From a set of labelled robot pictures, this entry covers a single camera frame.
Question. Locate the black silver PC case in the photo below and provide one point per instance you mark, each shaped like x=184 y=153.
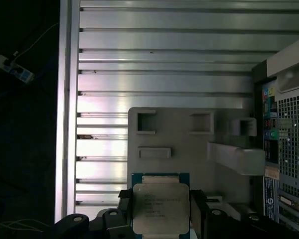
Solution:
x=294 y=124

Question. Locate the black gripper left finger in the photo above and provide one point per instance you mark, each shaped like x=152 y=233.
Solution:
x=72 y=224

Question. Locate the silver green CPU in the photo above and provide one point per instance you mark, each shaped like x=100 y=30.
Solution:
x=162 y=206

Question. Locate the white blue power strip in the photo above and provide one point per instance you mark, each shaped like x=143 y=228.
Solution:
x=15 y=68

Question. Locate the grey plastic parts rack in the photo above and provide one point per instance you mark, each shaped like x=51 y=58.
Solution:
x=179 y=154

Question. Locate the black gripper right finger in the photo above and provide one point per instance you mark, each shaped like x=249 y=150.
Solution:
x=239 y=224

